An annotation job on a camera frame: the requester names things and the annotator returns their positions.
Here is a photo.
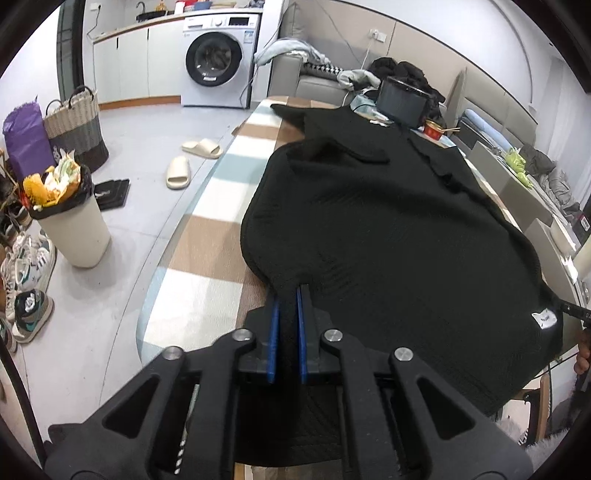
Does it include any pile of black clothes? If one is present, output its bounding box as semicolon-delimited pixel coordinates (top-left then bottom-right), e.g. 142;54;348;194
367;56;446;118

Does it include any white base cabinet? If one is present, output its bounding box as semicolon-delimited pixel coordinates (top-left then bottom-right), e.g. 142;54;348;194
92;21;185;104

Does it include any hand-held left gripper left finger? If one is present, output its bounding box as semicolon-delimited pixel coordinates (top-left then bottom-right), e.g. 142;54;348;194
45;296;281;480

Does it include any black knit sweater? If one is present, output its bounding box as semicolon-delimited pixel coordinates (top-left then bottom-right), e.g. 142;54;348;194
240;104;566;464

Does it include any white green sneaker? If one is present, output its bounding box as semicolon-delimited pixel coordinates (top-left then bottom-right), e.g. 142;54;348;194
2;233;57;296

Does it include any woven basket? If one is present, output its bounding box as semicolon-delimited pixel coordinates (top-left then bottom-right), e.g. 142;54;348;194
44;85;110;172

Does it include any black framed door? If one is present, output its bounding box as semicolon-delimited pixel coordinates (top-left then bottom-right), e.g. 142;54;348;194
56;0;88;95

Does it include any grey padded jacket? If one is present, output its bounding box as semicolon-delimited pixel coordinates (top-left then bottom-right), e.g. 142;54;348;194
522;144;583;219

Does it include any white washing machine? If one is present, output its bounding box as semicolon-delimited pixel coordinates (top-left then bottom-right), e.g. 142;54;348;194
181;13;263;110

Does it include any beige side cabinet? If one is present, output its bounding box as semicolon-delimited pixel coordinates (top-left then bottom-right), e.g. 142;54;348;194
455;69;591;298

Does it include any black countertop appliance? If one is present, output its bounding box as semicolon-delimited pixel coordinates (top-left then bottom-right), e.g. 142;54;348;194
376;76;432;130

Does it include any light blue folded cloth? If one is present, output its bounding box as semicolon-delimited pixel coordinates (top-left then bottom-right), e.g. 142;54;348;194
463;109;505;145

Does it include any light blue clothing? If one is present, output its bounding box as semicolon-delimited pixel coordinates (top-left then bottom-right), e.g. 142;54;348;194
254;38;331;65

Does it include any green plush toy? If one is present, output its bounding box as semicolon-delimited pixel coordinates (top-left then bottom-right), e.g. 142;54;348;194
505;148;533;186

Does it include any black teal sneaker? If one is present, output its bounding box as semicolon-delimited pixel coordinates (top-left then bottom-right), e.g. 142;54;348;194
11;290;54;343

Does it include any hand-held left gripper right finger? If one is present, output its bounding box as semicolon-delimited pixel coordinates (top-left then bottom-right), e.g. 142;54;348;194
295;284;534;480

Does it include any wooden chair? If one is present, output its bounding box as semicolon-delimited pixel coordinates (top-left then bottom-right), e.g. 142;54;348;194
519;369;555;441

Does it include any purple bag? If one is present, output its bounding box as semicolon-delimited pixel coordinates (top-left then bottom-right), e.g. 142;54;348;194
2;99;56;181

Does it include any person's right hand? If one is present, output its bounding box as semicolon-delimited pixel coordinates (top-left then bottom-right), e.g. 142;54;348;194
574;327;591;376

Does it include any white trash bin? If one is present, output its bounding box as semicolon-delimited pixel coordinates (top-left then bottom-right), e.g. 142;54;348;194
23;154;112;268

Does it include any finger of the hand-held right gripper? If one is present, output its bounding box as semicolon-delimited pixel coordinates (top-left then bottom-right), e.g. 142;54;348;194
555;298;591;325

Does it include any grey sofa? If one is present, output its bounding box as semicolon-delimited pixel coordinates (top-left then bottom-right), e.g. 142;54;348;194
270;51;384;110

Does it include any houndstooth cushion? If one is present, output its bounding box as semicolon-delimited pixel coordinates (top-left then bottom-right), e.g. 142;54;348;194
302;61;346;78

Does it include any beige slipper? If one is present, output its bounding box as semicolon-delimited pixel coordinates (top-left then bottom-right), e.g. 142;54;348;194
166;156;192;190
181;139;223;159

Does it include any checkered blanket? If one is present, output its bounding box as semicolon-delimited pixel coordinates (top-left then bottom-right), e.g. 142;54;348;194
136;96;527;480

